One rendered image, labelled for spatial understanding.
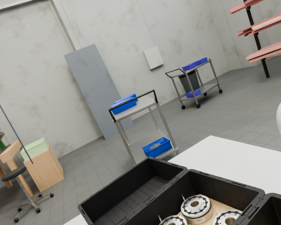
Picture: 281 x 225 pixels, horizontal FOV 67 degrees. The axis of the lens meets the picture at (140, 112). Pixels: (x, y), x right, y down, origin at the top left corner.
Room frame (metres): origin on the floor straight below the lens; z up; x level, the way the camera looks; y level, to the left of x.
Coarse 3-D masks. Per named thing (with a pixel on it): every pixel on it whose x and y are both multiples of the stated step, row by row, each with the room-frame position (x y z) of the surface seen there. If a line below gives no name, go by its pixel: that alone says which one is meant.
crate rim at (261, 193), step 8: (184, 176) 0.72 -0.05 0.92; (208, 176) 0.65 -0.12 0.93; (216, 176) 0.63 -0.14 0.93; (232, 184) 0.57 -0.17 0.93; (240, 184) 0.55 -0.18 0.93; (160, 192) 0.68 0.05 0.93; (256, 192) 0.50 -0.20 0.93; (264, 192) 0.49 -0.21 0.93; (152, 200) 0.65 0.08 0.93; (256, 200) 0.47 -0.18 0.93; (144, 208) 0.63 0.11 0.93; (248, 208) 0.46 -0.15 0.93; (240, 216) 0.45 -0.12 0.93; (120, 224) 0.61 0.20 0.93; (232, 224) 0.44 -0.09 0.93
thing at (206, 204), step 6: (192, 198) 0.68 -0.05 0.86; (198, 198) 0.66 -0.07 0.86; (204, 198) 0.65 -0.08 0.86; (186, 204) 0.66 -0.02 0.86; (204, 204) 0.62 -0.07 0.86; (210, 204) 0.62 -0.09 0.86; (186, 210) 0.64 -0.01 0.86; (192, 210) 0.62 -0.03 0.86; (198, 210) 0.61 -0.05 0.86; (204, 210) 0.60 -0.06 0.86; (186, 216) 0.61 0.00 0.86; (192, 216) 0.60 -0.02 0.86; (198, 216) 0.59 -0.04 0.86
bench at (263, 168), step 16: (208, 144) 1.35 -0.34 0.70; (224, 144) 1.26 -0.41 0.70; (240, 144) 1.18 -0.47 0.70; (176, 160) 1.32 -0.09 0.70; (192, 160) 1.24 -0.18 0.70; (208, 160) 1.16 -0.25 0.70; (224, 160) 1.09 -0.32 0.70; (240, 160) 1.03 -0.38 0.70; (256, 160) 0.97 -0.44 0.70; (272, 160) 0.92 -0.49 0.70; (224, 176) 0.95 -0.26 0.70; (240, 176) 0.91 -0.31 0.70; (256, 176) 0.86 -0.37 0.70; (272, 176) 0.82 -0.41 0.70; (64, 224) 1.15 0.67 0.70; (80, 224) 1.08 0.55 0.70
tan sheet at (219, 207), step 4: (212, 200) 0.66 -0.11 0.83; (212, 204) 0.65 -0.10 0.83; (216, 204) 0.64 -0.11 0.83; (220, 204) 0.63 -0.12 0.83; (224, 204) 0.62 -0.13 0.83; (216, 208) 0.62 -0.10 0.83; (220, 208) 0.61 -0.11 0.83; (224, 208) 0.61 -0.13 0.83; (228, 208) 0.60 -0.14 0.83; (232, 208) 0.59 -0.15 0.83; (180, 212) 0.67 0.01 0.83; (212, 216) 0.60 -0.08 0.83; (208, 220) 0.59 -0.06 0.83; (212, 220) 0.58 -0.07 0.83; (192, 224) 0.60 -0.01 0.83; (200, 224) 0.59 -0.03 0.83; (204, 224) 0.58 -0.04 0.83; (208, 224) 0.58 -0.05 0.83; (212, 224) 0.57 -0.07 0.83
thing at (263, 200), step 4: (272, 192) 0.48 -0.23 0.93; (264, 196) 0.47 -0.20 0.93; (268, 196) 0.47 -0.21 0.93; (272, 196) 0.47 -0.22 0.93; (276, 196) 0.46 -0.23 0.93; (280, 196) 0.45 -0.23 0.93; (260, 200) 0.47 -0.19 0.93; (264, 200) 0.46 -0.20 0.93; (268, 200) 0.46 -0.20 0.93; (256, 204) 0.46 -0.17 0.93; (260, 204) 0.46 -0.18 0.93; (264, 204) 0.45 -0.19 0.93; (256, 208) 0.45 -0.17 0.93; (260, 208) 0.45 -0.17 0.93; (252, 212) 0.44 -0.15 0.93; (256, 212) 0.44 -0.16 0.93; (248, 216) 0.44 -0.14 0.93; (252, 216) 0.43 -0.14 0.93; (244, 220) 0.43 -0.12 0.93; (248, 220) 0.43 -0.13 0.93; (252, 220) 0.43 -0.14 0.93; (240, 224) 0.43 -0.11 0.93; (244, 224) 0.42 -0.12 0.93; (248, 224) 0.42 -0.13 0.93
